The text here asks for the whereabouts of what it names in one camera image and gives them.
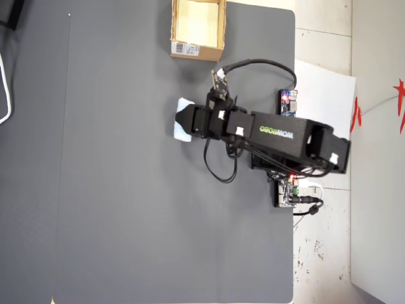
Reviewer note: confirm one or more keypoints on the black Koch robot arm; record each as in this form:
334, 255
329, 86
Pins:
284, 136

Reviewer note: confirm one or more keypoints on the red paper cutout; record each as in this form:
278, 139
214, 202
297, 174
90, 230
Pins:
401, 104

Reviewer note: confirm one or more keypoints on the white light-blue cloth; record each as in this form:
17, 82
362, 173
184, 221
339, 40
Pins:
183, 134

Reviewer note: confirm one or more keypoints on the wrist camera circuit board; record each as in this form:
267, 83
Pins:
220, 85

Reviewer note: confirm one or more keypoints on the white paper sheet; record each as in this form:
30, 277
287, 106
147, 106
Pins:
326, 95

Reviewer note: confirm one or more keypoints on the black object at table corner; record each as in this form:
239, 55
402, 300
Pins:
11, 12

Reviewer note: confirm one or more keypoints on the blue circuit board red LED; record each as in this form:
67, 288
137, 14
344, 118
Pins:
287, 103

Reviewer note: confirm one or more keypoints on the dark grey textured mat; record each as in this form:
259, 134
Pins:
142, 190

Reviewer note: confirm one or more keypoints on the motor controller circuit board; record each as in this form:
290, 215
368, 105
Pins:
286, 193

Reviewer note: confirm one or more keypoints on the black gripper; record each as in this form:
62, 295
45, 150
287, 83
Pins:
212, 128

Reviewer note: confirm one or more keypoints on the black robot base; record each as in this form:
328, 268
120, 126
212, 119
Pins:
262, 163

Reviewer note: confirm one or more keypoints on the open cardboard box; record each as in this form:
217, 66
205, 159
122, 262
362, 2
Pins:
197, 31

